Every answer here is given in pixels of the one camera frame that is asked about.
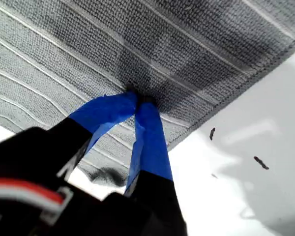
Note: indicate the grey striped towel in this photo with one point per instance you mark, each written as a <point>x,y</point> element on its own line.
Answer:
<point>64,49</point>

